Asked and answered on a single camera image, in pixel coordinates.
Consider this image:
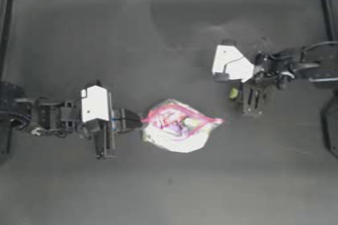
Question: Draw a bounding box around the green candy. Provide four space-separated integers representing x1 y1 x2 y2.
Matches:
228 86 242 101

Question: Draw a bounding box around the clear bag with pink zip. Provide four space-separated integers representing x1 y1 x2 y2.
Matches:
141 99 226 154

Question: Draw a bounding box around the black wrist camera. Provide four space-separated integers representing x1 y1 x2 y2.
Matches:
213 71 233 84
83 119 106 139

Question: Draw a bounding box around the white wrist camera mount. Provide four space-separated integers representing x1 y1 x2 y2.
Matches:
79 85 113 124
212 44 257 84

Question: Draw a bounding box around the black camera cable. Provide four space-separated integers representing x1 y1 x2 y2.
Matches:
222 55 248 76

